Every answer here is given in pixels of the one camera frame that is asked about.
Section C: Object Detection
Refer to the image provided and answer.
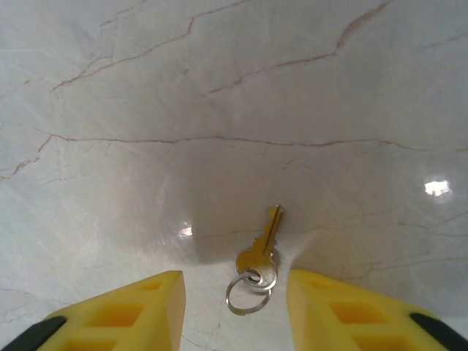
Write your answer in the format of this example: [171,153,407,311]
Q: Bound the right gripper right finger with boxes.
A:
[287,269,468,351]

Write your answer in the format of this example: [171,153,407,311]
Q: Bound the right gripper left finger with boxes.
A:
[0,270,185,351]

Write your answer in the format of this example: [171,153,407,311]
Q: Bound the silver key ring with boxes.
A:
[225,269,273,316]

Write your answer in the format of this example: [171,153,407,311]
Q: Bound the brass key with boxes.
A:
[235,203,284,290]

